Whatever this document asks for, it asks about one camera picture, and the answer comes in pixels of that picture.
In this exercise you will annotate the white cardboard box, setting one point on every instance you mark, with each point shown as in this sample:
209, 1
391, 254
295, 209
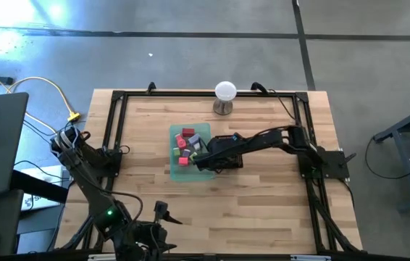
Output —
51, 172

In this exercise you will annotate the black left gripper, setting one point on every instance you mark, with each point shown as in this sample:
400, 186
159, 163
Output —
150, 237

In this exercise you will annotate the grey steel table frame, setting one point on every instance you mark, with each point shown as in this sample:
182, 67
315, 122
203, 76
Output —
403, 159

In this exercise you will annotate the white bulb table lamp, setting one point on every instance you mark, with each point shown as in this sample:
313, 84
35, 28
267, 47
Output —
225, 90

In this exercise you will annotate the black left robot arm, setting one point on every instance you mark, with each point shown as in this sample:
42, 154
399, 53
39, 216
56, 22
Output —
92, 188

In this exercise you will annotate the red multi-port charger block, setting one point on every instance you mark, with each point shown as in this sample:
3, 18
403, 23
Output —
188, 132

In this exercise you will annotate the black aluminium table frame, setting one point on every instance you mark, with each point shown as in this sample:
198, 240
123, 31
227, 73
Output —
176, 94

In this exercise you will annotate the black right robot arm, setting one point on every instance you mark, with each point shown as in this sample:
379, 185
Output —
270, 139

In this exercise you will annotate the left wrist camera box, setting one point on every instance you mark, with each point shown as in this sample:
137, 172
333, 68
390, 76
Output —
160, 208

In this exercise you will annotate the teal translucent plastic bin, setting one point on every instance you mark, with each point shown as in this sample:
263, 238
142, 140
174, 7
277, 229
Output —
176, 174

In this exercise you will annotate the silver aluminium bar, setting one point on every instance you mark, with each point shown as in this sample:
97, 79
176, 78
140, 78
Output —
310, 257
98, 257

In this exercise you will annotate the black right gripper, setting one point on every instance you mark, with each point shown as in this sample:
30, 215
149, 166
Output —
223, 152

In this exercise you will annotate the white black USB charger cube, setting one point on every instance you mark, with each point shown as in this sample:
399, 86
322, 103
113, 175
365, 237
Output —
197, 146

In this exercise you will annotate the pink white USB charger cube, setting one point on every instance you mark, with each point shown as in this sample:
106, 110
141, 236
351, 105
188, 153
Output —
180, 141

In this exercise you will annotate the black slotted plastic basket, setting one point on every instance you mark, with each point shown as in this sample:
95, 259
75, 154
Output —
238, 165

